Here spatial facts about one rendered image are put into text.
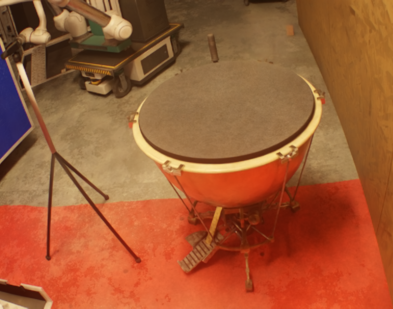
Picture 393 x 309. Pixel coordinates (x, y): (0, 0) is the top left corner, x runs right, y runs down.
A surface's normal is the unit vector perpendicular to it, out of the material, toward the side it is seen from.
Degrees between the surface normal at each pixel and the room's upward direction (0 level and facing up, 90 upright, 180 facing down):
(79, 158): 0
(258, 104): 0
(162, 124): 0
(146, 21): 90
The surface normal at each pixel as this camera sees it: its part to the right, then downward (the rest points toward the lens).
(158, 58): 0.81, 0.25
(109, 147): -0.17, -0.78
